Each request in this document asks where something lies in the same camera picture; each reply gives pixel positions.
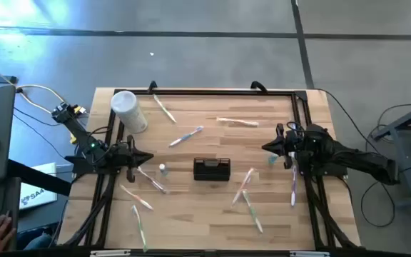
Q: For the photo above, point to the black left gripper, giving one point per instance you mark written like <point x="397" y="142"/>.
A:
<point x="120" y="157"/>

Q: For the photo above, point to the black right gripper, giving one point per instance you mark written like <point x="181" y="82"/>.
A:
<point x="293" y="146"/>

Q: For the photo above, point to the teal mouthwash bottle white cap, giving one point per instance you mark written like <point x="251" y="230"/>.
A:
<point x="162" y="169"/>
<point x="272" y="159"/>

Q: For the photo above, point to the purple toothbrush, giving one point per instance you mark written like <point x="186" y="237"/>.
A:
<point x="152" y="180"/>

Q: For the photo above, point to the blue toothbrush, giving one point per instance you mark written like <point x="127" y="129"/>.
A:
<point x="186" y="136"/>
<point x="293" y="185"/>

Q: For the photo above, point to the green toothbrush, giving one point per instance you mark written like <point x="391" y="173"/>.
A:
<point x="252" y="211"/>
<point x="140" y="228"/>
<point x="165" y="108"/>

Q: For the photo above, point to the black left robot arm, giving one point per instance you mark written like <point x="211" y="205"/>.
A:
<point x="84" y="137"/>

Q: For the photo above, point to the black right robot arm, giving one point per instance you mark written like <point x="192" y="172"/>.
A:
<point x="362" y="158"/>

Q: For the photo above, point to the white wipes canister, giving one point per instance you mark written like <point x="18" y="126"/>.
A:
<point x="128" y="110"/>

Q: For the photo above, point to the black desk beam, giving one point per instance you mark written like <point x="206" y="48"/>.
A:
<point x="38" y="176"/>

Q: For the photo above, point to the white printed cardboard box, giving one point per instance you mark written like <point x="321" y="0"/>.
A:
<point x="38" y="192"/>

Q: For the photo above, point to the blue-grey metal table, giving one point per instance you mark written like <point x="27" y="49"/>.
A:
<point x="403" y="164"/>

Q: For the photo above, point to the black aluminium table frame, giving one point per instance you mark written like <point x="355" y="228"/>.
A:
<point x="209" y="92"/>

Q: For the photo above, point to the white metal bracket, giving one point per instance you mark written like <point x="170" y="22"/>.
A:
<point x="309" y="254"/>
<point x="110" y="253"/>

